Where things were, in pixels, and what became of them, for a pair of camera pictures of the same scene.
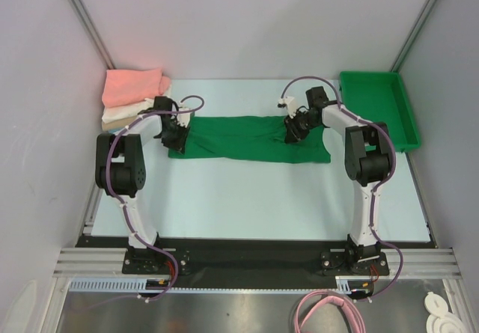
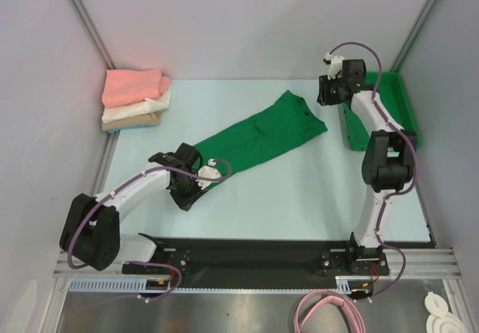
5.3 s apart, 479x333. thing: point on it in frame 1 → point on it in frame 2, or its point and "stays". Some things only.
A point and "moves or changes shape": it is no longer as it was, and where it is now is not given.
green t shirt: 259,138 moves or changes shape
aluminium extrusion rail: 108,263 stays
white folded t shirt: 126,111 stays
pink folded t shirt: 126,86 stays
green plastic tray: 378,96 stays
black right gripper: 294,128 → 325,90
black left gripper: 178,145 → 185,203
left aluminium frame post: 87,20 stays
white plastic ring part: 448,323 stays
